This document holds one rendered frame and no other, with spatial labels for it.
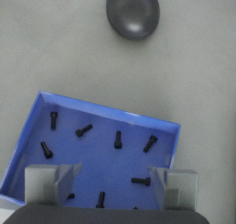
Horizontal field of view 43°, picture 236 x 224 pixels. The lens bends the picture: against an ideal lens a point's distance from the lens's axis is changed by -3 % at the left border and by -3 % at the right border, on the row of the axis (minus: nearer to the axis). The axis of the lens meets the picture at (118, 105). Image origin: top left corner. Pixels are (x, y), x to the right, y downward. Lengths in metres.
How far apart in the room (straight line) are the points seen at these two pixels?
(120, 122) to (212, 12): 0.18
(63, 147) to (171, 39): 0.16
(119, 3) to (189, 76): 0.10
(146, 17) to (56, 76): 0.11
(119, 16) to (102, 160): 0.15
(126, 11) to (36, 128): 0.15
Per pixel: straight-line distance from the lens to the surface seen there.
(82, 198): 0.27
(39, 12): 0.38
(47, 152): 0.27
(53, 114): 0.29
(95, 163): 0.27
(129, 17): 0.32
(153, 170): 0.16
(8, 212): 0.28
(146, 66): 0.32
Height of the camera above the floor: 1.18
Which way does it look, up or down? 63 degrees down
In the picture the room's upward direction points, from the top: straight up
